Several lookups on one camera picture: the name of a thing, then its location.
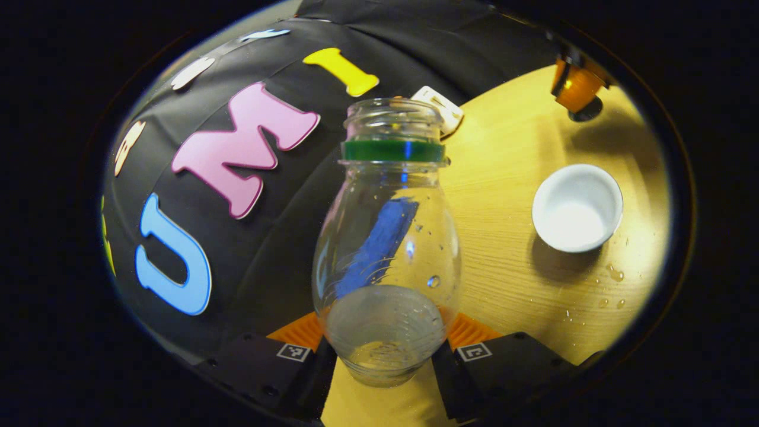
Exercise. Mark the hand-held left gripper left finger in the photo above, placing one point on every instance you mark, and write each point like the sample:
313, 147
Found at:
267, 367

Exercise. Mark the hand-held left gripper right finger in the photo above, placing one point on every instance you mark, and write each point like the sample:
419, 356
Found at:
510, 367

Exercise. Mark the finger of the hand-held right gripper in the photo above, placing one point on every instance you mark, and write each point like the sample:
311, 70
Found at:
582, 89
559, 76

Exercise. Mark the clear plastic water bottle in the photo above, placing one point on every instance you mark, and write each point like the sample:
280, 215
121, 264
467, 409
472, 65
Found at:
385, 237

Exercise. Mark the white toaster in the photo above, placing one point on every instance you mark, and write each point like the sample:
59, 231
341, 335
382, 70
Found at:
446, 108

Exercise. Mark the black backdrop cloth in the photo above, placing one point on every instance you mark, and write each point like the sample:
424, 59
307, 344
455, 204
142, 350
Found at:
249, 249

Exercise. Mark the folded blue towel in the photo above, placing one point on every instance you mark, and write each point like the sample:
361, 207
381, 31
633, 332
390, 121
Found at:
379, 249

